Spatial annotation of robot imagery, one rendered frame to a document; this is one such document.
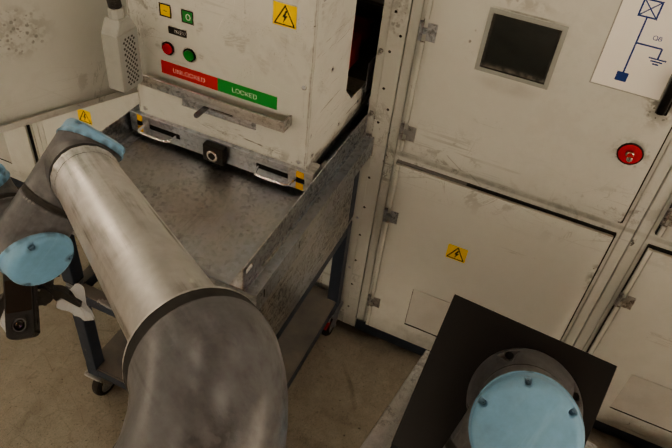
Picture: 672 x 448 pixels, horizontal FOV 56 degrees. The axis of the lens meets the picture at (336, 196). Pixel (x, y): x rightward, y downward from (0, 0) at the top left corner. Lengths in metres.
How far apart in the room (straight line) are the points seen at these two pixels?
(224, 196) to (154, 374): 1.16
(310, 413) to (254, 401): 1.74
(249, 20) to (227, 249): 0.51
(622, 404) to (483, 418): 1.39
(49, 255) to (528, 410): 0.68
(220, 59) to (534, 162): 0.83
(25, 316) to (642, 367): 1.67
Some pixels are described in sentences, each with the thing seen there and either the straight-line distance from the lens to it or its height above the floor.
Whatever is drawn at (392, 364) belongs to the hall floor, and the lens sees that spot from 2.33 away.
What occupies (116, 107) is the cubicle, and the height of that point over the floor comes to 0.64.
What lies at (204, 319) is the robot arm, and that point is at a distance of 0.46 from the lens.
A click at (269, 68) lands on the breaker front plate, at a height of 1.17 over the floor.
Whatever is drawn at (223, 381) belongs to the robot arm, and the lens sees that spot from 0.44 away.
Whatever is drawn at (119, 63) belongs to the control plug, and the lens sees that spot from 1.56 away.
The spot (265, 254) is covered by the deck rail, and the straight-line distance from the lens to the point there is 1.40.
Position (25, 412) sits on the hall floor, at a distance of 2.31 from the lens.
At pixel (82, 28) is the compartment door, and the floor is 1.06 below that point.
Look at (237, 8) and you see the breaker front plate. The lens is 1.43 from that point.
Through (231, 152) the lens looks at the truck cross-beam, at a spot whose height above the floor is 0.91.
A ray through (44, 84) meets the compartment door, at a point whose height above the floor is 0.93.
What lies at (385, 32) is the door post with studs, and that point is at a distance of 1.68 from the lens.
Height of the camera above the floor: 1.88
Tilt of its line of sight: 40 degrees down
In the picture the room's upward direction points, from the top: 7 degrees clockwise
